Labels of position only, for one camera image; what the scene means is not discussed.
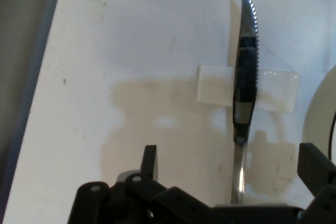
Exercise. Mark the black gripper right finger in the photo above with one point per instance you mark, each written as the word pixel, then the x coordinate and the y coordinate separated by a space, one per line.
pixel 323 182

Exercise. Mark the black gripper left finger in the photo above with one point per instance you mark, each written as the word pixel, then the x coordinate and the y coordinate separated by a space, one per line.
pixel 136 203

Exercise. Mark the serrated steel table knife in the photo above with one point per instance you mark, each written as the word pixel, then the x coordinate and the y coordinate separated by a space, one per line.
pixel 245 77

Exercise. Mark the white bowl with dark rim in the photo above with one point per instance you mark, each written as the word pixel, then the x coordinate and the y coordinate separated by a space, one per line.
pixel 319 108

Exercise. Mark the white ceramic cutlery rest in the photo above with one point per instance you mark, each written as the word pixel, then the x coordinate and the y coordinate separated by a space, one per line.
pixel 215 87

